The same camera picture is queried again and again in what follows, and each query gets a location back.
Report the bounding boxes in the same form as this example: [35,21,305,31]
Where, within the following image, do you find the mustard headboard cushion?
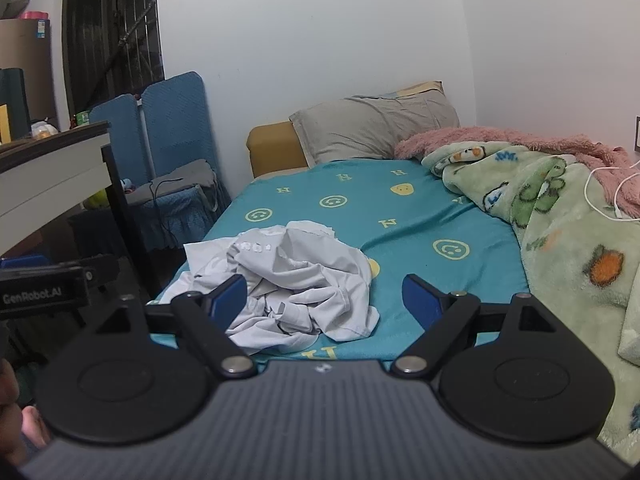
[246,121,308,178]

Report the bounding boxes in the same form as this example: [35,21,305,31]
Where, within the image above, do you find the yellow green fruit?
[82,187,108,211]

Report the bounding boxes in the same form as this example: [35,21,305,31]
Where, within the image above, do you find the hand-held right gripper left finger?
[95,275,258,378]

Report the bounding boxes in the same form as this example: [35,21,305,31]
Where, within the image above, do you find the cardboard box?
[0,17,56,131]

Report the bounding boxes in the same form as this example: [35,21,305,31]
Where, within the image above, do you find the white table with black legs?
[0,121,161,296]

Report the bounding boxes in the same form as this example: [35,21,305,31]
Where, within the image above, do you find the yellow pillow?
[395,81,445,98]

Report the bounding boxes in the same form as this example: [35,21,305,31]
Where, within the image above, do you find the green printed blanket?
[421,140,640,466]

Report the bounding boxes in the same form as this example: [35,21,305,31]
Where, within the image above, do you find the black cable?
[151,175,187,251]

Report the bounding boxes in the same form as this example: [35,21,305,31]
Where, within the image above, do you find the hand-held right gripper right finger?
[390,274,557,380]

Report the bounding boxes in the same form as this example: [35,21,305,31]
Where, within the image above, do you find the blue covered chair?
[89,94,151,186]
[125,71,233,251]

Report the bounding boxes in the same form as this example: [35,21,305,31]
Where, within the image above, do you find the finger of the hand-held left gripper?
[82,254,121,290]

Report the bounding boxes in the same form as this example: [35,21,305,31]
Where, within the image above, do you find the pink fluffy blanket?
[394,126,640,221]

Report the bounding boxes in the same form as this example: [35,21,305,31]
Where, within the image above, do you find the white t-shirt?
[160,220,381,356]

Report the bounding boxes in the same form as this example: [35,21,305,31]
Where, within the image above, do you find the window with dark bars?
[60,0,166,131]

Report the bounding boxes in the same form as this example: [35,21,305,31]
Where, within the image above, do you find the dark green board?
[0,67,28,141]

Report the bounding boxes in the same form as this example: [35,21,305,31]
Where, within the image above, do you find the bed with teal smiley sheet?
[147,157,531,363]

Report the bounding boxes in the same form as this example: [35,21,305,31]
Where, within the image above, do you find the white cable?
[584,160,640,221]

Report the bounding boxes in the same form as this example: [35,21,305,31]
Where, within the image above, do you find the plastic bag with orange fruit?
[30,117,59,141]

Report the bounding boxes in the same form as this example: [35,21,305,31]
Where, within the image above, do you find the grey cloth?
[127,159,216,206]

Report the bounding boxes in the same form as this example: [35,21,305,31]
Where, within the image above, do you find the grey pillow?
[289,94,461,168]

